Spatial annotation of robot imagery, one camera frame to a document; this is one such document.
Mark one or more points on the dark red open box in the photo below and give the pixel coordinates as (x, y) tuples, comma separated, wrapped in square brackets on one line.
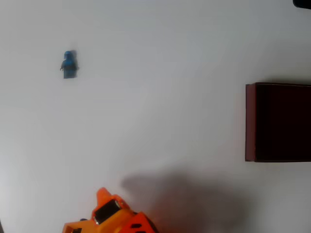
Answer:
[(279, 121)]

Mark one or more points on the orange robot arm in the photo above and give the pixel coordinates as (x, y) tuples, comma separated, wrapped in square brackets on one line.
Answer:
[(141, 224)]

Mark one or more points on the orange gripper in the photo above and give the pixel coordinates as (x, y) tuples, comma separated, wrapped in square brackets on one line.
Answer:
[(107, 209)]

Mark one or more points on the dark object at corner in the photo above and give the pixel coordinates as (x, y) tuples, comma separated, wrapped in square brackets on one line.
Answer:
[(303, 3)]

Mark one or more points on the orange camera mount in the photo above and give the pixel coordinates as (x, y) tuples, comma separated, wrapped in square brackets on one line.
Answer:
[(77, 227)]

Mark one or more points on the blue toy minifigure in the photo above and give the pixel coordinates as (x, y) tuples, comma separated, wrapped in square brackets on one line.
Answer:
[(69, 65)]

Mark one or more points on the small dark blue knob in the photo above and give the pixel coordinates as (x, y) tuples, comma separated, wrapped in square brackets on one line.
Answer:
[(83, 219)]

